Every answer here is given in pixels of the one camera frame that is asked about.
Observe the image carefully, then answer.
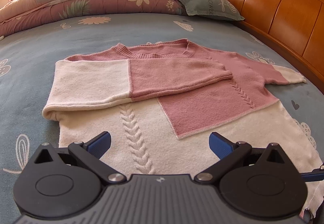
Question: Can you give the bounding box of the wooden headboard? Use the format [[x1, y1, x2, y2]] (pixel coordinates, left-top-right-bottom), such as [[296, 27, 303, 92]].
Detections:
[[228, 0, 323, 90]]

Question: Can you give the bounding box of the blue floral bed sheet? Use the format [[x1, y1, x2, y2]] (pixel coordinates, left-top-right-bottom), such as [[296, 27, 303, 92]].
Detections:
[[1, 13, 323, 223]]

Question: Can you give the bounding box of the grey-green flower pillow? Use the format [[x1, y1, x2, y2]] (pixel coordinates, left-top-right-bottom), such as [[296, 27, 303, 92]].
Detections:
[[178, 0, 244, 21]]

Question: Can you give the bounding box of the pink and cream sweater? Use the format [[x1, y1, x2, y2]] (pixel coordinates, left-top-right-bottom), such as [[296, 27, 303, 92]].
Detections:
[[42, 39, 322, 176]]

